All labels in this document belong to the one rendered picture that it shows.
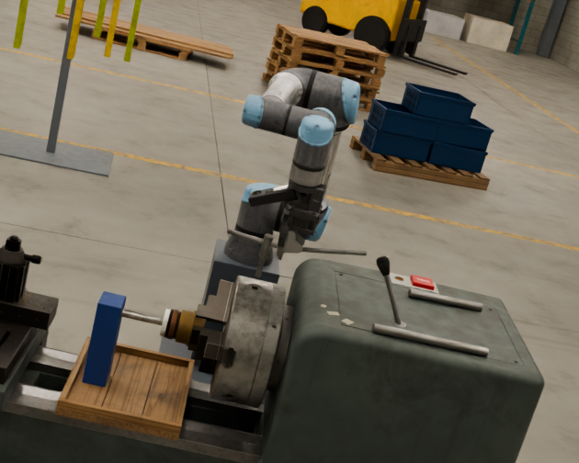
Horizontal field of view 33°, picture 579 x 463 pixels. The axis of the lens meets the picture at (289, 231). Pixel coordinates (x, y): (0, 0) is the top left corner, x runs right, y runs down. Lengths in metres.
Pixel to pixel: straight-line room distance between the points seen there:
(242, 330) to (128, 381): 0.40
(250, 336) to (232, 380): 0.12
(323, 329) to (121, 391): 0.59
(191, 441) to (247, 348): 0.28
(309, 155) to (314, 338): 0.42
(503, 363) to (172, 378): 0.87
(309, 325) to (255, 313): 0.16
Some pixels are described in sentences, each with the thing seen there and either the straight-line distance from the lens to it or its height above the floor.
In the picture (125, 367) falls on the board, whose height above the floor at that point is 0.89.
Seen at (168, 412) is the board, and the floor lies 0.88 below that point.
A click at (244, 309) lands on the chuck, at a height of 1.21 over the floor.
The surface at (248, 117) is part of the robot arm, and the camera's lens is 2.28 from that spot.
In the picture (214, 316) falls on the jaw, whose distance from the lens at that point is 2.46.
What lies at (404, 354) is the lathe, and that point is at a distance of 2.26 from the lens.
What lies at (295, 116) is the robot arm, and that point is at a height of 1.67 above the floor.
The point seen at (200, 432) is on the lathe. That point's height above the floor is 0.85.
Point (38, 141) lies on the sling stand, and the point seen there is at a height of 0.01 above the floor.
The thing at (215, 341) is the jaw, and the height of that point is 1.11.
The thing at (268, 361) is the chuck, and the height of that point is 1.11.
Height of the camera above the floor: 2.13
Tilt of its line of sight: 18 degrees down
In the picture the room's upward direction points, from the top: 15 degrees clockwise
